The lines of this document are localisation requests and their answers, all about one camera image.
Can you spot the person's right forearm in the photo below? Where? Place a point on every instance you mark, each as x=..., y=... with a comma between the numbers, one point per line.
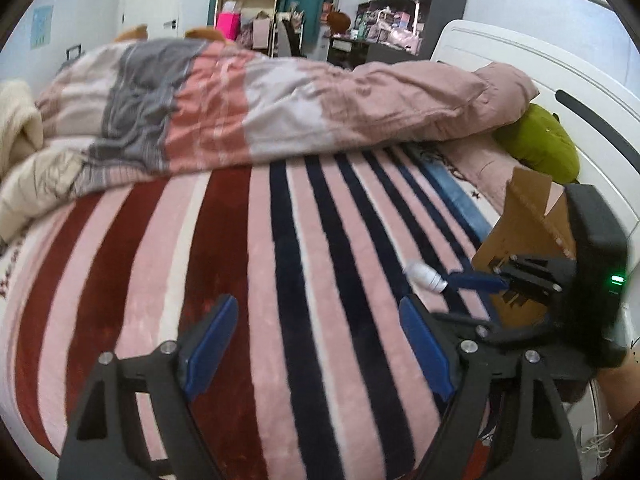
x=620, y=385

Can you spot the pink striped pillow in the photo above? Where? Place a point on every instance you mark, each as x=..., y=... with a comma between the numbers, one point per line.
x=480, y=170

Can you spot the white door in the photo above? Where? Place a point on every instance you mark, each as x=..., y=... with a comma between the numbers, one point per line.
x=150, y=0

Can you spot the dark desk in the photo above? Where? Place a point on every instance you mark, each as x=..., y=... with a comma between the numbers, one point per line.
x=370, y=52

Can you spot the cream fluffy blanket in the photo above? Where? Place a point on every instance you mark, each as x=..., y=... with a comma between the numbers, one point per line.
x=17, y=115

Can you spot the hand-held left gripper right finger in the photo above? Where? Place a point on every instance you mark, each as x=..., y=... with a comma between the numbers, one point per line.
x=425, y=350

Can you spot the bright pink bag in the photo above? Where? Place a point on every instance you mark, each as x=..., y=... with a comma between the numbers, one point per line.
x=227, y=26

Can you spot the brown teddy bear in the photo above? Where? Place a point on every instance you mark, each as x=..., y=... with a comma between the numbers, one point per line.
x=132, y=34
x=205, y=34

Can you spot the pink grey patchwork duvet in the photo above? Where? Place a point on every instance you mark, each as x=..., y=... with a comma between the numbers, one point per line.
x=260, y=105

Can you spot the small white bottle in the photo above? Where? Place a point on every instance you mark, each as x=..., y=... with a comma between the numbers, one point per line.
x=425, y=276

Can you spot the brown cardboard box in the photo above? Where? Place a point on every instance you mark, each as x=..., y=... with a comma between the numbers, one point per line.
x=525, y=225

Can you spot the pale pink bag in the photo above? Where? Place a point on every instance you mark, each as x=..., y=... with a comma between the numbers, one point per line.
x=261, y=32

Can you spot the dark suitcase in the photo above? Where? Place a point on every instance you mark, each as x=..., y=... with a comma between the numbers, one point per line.
x=74, y=55

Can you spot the green plush toy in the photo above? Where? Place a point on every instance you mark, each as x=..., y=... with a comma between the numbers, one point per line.
x=542, y=142

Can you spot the grey chair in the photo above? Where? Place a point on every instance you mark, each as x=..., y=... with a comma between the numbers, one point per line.
x=290, y=40

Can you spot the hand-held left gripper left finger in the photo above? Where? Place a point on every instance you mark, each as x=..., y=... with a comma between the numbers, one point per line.
x=210, y=345

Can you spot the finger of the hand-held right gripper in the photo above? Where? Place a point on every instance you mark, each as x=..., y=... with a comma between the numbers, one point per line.
x=475, y=280
x=515, y=335

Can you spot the blue wall poster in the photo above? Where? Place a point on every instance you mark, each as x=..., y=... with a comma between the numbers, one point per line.
x=42, y=27

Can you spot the striped plush blanket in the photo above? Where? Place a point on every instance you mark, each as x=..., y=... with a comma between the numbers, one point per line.
x=225, y=260

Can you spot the brown round plush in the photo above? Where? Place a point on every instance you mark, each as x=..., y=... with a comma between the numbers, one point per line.
x=339, y=22

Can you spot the white bed headboard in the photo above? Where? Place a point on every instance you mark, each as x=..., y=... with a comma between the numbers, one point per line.
x=525, y=45

